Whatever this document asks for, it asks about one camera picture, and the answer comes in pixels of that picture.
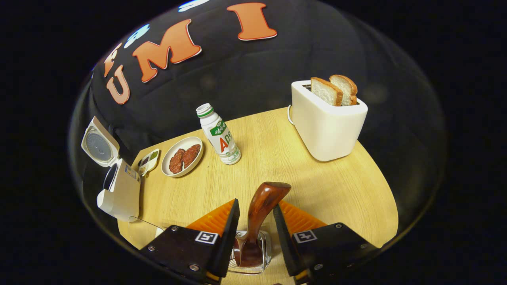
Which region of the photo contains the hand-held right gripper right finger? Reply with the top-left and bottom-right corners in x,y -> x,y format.
273,200 -> 381,285

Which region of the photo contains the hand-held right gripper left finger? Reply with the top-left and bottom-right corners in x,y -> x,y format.
139,198 -> 241,285

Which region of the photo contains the metal wire chopstick holder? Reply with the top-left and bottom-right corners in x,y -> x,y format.
228,230 -> 273,275

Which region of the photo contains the brown wooden spoon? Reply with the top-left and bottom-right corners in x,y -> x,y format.
233,181 -> 292,268

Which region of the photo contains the white rice cooker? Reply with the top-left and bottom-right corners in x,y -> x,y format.
81,116 -> 141,221

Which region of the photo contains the red meat piece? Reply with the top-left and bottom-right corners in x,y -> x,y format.
181,144 -> 201,167
169,148 -> 185,174

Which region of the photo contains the white drink bottle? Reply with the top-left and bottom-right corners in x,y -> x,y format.
196,103 -> 242,165

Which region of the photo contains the white oval plate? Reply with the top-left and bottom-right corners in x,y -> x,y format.
161,137 -> 204,178

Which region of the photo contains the small white condiment dish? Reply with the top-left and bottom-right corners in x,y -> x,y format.
137,148 -> 160,177

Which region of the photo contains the white toaster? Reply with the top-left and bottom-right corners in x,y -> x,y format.
290,80 -> 368,162

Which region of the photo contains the bread slice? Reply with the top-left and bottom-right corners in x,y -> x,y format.
330,74 -> 358,106
310,77 -> 343,106

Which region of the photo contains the black backdrop cloth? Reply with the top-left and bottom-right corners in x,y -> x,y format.
69,0 -> 448,190

